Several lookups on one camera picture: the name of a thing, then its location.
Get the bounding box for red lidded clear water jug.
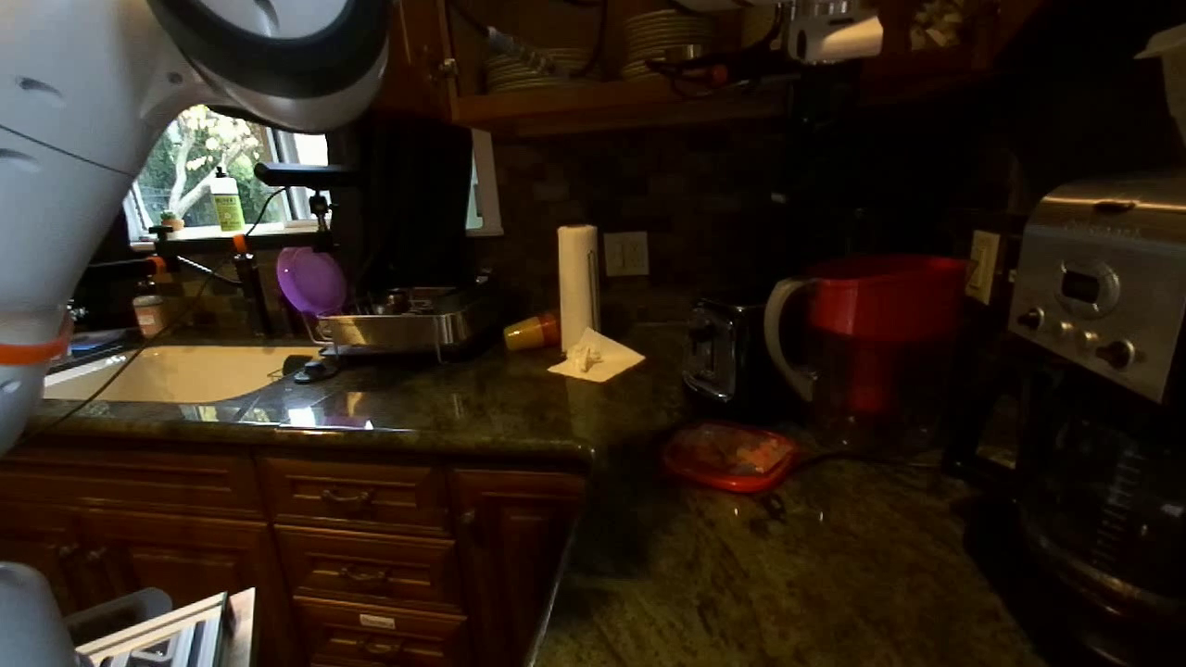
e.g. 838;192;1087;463
764;256;962;454

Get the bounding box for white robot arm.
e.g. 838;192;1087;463
0;0;390;454

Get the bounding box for white folded paper sheet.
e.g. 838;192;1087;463
553;332;643;387

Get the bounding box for white paper towel roll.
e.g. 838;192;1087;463
555;228;601;350

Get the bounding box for metal baking tray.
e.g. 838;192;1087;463
316;287;504;356

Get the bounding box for purple round plate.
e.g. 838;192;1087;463
275;250;349;316

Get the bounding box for wooden cabinet drawers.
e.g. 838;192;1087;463
0;449;585;667

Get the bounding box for green dish soap bottle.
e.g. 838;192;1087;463
206;170;244;235

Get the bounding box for silver black coffee maker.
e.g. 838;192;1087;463
950;170;1186;667

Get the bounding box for black camera on stand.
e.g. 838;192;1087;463
253;162;357;235

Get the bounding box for white wall outlet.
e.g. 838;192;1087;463
962;229;1000;304

